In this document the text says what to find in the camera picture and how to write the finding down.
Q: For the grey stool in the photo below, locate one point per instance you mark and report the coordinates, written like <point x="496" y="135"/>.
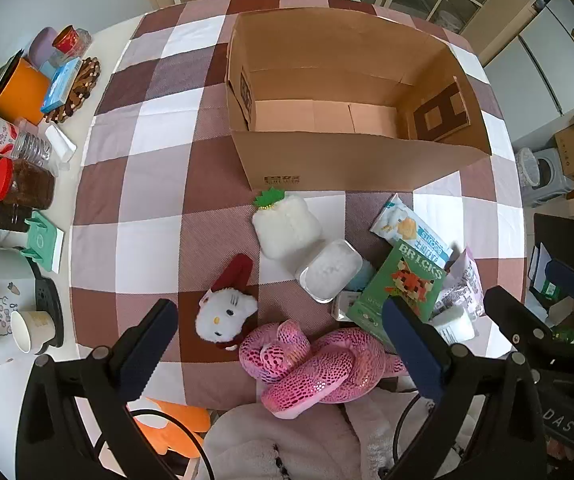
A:
<point x="541" y="176"/>

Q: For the paper cup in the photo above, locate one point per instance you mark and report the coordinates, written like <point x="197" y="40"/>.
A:
<point x="31" y="330"/>

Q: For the hello kitty plush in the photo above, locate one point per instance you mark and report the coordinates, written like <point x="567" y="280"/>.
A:
<point x="225" y="312"/>

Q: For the purple cup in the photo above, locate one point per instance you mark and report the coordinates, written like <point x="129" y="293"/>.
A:
<point x="41" y="47"/>

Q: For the white refrigerator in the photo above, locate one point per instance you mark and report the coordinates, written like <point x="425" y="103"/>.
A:
<point x="533" y="77"/>

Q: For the white plastic tub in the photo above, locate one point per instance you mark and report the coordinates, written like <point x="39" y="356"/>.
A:
<point x="332" y="268"/>

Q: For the checkered tablecloth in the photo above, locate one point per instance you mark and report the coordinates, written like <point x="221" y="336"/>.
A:
<point x="163" y="203"/>

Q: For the purple snack bag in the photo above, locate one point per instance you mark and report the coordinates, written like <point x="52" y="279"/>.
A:
<point x="462" y="287"/>

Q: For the blue tissue box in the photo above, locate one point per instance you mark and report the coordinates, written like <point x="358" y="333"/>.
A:
<point x="60" y="86"/>

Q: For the pink plush snake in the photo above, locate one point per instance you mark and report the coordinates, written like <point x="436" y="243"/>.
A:
<point x="337" y="368"/>

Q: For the clear water bottle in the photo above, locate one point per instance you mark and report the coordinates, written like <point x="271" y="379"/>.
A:
<point x="19" y="144"/>

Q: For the green bricks box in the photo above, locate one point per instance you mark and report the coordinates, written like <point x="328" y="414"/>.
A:
<point x="406" y="273"/>

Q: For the orange tin container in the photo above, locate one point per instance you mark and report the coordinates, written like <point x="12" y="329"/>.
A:
<point x="22" y="90"/>

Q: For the green phone stand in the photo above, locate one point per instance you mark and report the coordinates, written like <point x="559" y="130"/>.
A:
<point x="44" y="242"/>

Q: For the woven brown trivet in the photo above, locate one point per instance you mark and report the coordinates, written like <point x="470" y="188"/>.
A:
<point x="83" y="85"/>

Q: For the white small cup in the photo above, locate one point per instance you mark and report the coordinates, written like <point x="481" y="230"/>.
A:
<point x="454" y="325"/>

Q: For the soda biscuits packet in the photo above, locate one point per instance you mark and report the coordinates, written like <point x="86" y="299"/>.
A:
<point x="397" y="222"/>

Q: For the red lid jar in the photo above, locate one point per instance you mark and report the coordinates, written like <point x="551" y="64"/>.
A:
<point x="26" y="185"/>

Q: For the blue pompom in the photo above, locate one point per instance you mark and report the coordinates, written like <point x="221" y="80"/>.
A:
<point x="362" y="279"/>

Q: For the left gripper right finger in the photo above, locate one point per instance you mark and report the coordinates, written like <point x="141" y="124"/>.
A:
<point x="420" y="347"/>

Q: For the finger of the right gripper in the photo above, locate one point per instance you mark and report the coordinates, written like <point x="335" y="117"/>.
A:
<point x="527" y="333"/>
<point x="561" y="275"/>

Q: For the red cap glass jar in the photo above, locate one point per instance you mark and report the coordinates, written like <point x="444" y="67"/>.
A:
<point x="70" y="43"/>

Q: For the brown cardboard box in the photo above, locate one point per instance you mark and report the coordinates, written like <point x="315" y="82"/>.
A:
<point x="325" y="99"/>

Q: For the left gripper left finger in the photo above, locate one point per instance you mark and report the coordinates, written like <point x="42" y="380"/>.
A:
<point x="140" y="348"/>

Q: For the white tube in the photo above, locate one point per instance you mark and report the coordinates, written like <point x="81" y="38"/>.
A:
<point x="62" y="146"/>

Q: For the white fluffy pineapple plush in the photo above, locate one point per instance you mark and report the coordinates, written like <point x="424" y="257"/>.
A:
<point x="283" y="223"/>

